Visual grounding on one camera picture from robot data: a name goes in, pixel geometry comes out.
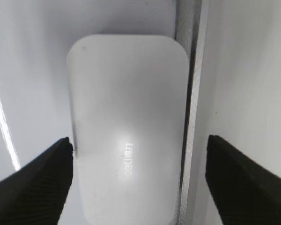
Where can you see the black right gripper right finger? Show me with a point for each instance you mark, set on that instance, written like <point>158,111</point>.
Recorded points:
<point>244,192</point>

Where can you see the whiteboard with aluminium frame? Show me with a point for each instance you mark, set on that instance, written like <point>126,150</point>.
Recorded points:
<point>35,36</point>

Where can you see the white whiteboard eraser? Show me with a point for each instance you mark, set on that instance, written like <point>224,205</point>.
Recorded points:
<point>128,99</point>

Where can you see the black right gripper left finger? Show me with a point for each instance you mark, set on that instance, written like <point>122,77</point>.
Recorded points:
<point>36,194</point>

